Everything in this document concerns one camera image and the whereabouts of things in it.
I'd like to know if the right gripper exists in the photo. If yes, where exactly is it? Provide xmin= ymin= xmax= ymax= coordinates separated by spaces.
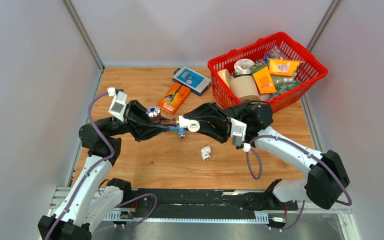
xmin=182 ymin=102 xmax=250 ymax=144

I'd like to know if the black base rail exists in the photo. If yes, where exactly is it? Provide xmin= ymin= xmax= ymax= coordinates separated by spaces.
xmin=105 ymin=188 xmax=299 ymax=222

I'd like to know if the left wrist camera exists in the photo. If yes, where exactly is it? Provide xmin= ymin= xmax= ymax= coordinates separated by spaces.
xmin=107 ymin=87 xmax=128 ymax=122

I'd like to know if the orange packet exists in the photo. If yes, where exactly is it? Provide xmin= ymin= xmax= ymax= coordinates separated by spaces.
xmin=268 ymin=58 xmax=304 ymax=77

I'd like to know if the brown water faucet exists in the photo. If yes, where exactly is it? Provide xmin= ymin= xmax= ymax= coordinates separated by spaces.
xmin=146 ymin=106 xmax=179 ymax=127

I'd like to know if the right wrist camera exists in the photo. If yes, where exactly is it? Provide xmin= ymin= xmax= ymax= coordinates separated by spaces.
xmin=230 ymin=118 xmax=251 ymax=153

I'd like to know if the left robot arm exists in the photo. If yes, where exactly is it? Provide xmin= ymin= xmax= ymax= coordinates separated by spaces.
xmin=38 ymin=100 xmax=171 ymax=240

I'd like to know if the blue water faucet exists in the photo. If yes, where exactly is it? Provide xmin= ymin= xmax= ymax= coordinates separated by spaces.
xmin=169 ymin=126 xmax=186 ymax=139

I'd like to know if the orange razor box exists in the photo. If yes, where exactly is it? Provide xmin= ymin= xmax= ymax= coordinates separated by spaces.
xmin=157 ymin=82 xmax=191 ymax=115

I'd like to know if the white tape roll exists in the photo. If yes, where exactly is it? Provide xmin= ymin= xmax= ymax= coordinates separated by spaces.
xmin=233 ymin=58 xmax=255 ymax=76

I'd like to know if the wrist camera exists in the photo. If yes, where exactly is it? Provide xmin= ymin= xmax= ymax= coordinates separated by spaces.
xmin=107 ymin=87 xmax=128 ymax=122
xmin=230 ymin=118 xmax=251 ymax=153

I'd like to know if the blue white box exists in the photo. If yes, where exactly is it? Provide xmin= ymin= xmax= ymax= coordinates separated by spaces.
xmin=172 ymin=66 xmax=212 ymax=97

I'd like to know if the brown paper roll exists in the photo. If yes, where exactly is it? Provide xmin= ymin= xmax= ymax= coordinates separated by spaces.
xmin=230 ymin=75 xmax=260 ymax=103

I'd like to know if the green plastic packet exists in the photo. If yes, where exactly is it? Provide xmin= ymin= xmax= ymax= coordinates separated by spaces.
xmin=270 ymin=75 xmax=302 ymax=99

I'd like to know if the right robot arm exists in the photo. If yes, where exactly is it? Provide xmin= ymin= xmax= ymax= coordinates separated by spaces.
xmin=178 ymin=100 xmax=353 ymax=210

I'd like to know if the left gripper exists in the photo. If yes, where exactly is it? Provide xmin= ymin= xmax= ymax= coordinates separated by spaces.
xmin=102 ymin=99 xmax=172 ymax=142

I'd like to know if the white pipe elbow fitting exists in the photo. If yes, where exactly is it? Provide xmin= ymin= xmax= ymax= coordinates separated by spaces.
xmin=200 ymin=145 xmax=212 ymax=161
xmin=178 ymin=115 xmax=200 ymax=133

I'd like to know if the orange green sponge box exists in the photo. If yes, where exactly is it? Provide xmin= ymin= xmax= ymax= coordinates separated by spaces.
xmin=249 ymin=63 xmax=277 ymax=94

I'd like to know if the red plastic basket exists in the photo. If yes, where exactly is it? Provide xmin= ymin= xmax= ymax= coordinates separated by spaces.
xmin=207 ymin=31 xmax=328 ymax=113

